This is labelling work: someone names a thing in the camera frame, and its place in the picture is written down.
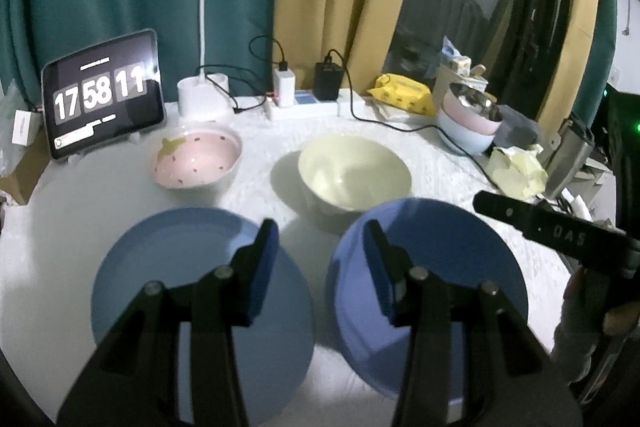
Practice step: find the cream bowl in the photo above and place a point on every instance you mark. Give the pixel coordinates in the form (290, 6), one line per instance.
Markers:
(350, 172)

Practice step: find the light blue bowl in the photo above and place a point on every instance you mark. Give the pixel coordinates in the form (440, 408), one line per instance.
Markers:
(462, 139)

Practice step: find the cardboard box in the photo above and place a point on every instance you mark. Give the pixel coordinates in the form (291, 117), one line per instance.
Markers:
(20, 179)

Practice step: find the black charger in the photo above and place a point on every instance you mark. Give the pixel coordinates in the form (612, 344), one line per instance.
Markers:
(327, 79)

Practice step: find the steel thermos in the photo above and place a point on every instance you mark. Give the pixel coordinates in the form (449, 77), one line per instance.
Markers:
(570, 157)

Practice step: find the yellow wipes packet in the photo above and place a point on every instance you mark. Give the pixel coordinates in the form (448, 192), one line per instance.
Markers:
(402, 94)

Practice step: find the small pink bowl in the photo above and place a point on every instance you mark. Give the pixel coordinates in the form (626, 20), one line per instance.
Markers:
(470, 117)

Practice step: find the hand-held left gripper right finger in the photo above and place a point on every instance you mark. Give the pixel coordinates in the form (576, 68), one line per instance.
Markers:
(377, 267)

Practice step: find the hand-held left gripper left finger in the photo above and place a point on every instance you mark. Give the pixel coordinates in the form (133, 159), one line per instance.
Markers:
(267, 267)

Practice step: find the narrow teal curtain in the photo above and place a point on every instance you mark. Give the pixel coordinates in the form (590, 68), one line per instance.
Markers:
(607, 32)

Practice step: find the white power strip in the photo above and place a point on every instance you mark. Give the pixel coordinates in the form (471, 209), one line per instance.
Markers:
(305, 107)

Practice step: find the small white box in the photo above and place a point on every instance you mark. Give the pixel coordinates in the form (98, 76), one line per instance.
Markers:
(26, 128)

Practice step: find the narrow yellow curtain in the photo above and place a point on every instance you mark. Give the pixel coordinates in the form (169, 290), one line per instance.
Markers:
(575, 32)

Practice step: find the pink strawberry bowl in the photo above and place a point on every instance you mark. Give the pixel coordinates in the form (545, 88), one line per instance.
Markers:
(195, 157)

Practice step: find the tablet with clock display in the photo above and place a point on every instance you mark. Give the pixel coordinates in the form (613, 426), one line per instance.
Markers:
(100, 97)

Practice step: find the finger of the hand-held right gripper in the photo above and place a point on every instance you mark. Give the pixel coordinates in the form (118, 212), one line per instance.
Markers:
(495, 204)

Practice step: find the blue white packet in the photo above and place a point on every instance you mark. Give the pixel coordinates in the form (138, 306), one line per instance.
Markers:
(450, 54)

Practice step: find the crumpled yellow tissue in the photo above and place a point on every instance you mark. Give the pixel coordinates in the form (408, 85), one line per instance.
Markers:
(517, 172)

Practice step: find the person's right hand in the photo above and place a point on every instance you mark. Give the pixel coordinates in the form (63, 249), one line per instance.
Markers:
(622, 319)

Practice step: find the white charger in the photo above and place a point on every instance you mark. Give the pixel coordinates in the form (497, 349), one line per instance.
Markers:
(284, 87)

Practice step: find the grey cloth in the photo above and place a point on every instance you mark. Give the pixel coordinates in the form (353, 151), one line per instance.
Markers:
(520, 127)

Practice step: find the blue deep plate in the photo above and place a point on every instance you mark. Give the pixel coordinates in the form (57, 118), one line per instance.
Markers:
(165, 267)

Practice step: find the metal bowl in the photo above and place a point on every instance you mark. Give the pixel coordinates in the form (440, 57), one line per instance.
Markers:
(480, 99)

